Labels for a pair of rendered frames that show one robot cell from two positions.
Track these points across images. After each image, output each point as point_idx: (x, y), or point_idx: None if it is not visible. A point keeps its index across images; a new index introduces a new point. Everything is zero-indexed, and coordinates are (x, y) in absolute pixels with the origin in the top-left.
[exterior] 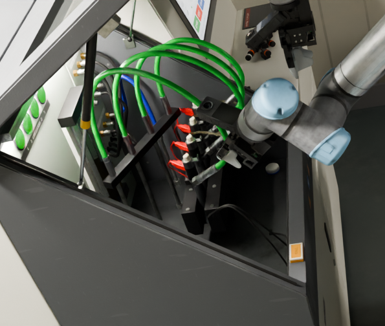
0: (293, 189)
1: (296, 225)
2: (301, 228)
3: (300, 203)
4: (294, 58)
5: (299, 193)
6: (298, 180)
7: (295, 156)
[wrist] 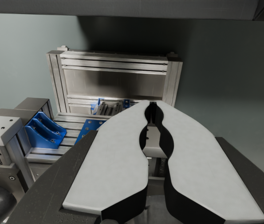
0: (91, 0)
1: (18, 1)
2: (14, 10)
3: (61, 10)
4: (167, 155)
5: (80, 10)
6: (109, 9)
7: (164, 6)
